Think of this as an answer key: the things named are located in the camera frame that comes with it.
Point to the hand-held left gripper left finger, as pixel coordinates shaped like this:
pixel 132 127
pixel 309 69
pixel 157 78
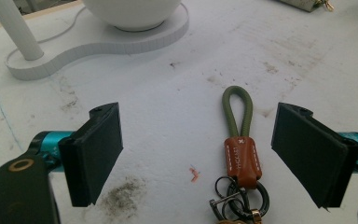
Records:
pixel 90 155

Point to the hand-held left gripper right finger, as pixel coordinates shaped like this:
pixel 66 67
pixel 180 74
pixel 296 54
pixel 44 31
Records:
pixel 313 155

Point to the white stand base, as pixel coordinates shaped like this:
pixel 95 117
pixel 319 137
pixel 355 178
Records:
pixel 105 34

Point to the grey object with gold clasp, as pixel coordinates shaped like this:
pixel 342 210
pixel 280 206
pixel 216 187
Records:
pixel 310 4

